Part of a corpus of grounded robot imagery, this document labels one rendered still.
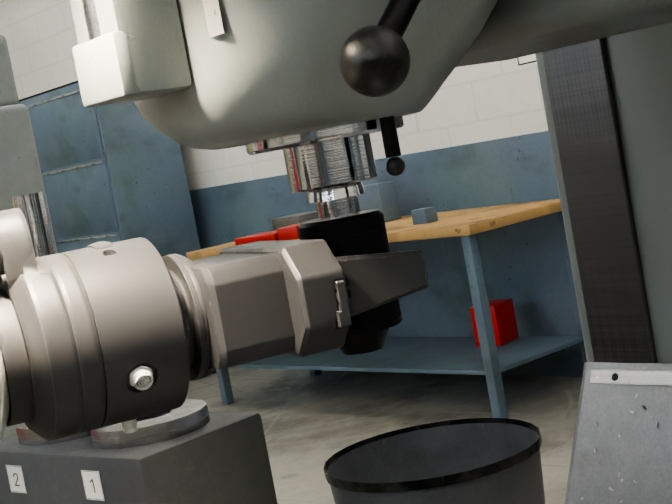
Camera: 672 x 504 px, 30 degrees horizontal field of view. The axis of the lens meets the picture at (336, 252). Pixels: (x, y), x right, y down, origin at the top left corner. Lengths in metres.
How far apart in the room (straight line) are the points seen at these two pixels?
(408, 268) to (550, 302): 5.57
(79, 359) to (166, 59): 0.14
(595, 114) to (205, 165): 7.24
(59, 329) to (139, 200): 7.39
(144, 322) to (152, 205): 7.42
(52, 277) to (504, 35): 0.29
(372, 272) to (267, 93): 0.12
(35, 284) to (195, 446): 0.35
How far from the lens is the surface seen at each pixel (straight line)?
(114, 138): 7.93
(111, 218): 7.95
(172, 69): 0.60
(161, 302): 0.60
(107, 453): 0.92
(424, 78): 0.64
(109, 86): 0.59
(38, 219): 1.02
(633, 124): 1.00
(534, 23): 0.70
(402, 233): 5.64
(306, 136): 0.63
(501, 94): 6.22
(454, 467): 2.98
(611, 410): 1.04
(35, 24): 9.89
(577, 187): 1.03
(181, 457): 0.91
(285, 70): 0.58
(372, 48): 0.52
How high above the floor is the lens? 1.30
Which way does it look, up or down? 5 degrees down
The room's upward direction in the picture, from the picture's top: 10 degrees counter-clockwise
